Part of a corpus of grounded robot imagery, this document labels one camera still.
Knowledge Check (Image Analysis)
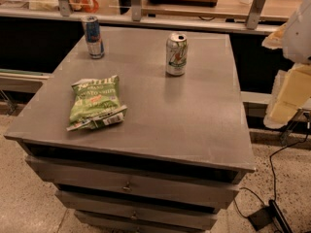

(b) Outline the green potato chips bag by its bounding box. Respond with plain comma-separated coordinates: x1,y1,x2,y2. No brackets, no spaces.
67,75,127,131

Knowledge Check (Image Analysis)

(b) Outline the grey drawer cabinet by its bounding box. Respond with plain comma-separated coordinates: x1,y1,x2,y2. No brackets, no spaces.
6,27,255,233

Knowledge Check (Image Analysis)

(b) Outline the black floor cable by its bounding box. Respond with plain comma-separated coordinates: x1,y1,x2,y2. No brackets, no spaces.
232,114,311,218

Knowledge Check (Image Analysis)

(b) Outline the blue silver redbull can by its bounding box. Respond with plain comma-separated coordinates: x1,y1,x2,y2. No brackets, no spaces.
82,15,104,59

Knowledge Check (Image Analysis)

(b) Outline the black floor power box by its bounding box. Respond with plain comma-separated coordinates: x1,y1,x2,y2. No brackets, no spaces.
247,200,293,233

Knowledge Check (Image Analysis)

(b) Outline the grey metal bracket right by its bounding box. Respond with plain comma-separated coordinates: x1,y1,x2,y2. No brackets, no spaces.
246,0,266,30

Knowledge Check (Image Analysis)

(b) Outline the grey metal bracket middle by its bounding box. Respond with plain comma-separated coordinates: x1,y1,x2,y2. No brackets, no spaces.
131,0,142,21

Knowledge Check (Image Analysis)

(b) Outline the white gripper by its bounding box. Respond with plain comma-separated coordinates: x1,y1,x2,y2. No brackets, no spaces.
261,0,311,129

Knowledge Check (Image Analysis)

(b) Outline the white green 7up can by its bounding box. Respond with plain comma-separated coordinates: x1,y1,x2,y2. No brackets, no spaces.
166,32,188,76

